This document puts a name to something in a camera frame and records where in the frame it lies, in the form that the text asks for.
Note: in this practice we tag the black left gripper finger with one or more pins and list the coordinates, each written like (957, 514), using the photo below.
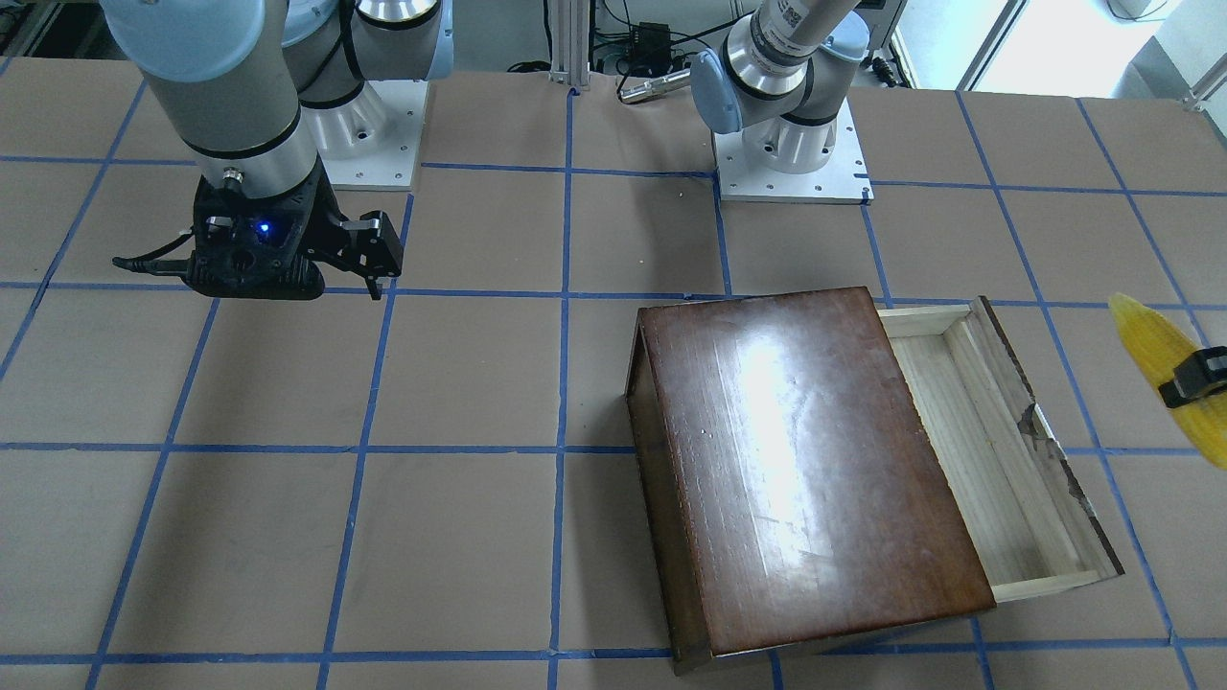
(1199, 376)

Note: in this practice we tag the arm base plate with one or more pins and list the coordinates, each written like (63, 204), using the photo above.
(781, 161)
(372, 142)

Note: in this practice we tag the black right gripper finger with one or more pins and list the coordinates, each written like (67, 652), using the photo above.
(368, 247)

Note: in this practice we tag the black power adapter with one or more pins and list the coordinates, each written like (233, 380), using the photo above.
(649, 40)

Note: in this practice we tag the wooden drawer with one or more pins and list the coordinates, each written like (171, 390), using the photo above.
(1035, 530)

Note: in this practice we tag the yellow corn cob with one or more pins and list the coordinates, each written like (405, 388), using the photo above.
(1157, 346)

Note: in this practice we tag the aluminium frame post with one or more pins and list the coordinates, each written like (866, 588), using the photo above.
(569, 36)

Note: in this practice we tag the dark wooden drawer cabinet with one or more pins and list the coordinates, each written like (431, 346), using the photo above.
(795, 501)

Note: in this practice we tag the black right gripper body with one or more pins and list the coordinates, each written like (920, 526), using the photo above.
(367, 247)

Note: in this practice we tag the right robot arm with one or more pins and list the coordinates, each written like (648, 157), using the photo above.
(277, 101)

